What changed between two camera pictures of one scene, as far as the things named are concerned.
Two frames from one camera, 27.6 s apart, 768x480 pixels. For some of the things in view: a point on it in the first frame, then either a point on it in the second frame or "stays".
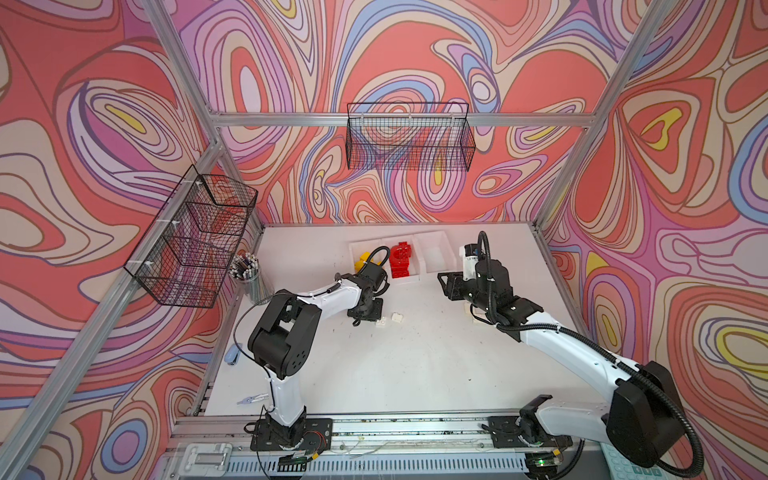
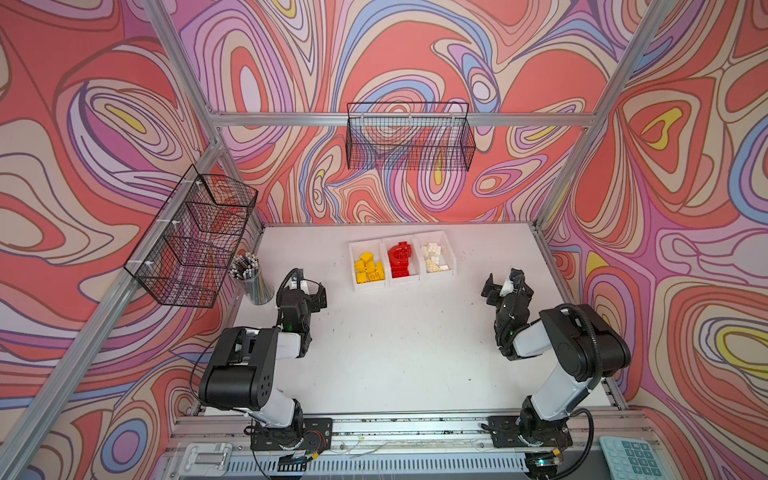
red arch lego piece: (400, 258) stays
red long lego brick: (400, 269) stays
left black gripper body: (372, 313) → (311, 306)
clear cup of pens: (245, 267) stays
